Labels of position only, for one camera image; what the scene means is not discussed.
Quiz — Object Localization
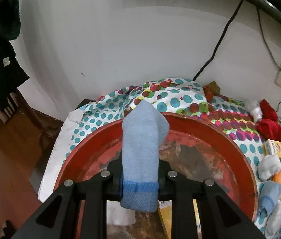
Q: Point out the red sock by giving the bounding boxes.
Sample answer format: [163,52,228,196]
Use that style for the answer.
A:
[257,99,281,142]

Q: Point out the polka dot tablecloth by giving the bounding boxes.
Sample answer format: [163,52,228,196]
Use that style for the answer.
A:
[62,78,281,238]

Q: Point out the white fluffy sock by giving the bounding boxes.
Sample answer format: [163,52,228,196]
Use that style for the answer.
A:
[245,100,262,122]

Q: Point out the light blue sock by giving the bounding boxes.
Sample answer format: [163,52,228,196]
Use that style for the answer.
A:
[121,101,169,213]

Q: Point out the brown wrapped item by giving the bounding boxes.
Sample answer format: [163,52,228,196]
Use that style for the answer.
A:
[203,81,220,103]

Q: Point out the black power cable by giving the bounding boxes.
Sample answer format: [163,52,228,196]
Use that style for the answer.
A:
[192,0,245,82]

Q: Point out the white foam table top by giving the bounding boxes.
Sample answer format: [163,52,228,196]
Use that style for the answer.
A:
[37,109,84,202]

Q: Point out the thin black cable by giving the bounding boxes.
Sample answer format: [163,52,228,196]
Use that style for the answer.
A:
[256,7,281,112]

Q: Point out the yellow white small box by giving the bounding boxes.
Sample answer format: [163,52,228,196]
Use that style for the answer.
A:
[264,139,281,159]

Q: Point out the red round tray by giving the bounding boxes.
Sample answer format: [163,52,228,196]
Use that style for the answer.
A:
[55,113,257,231]

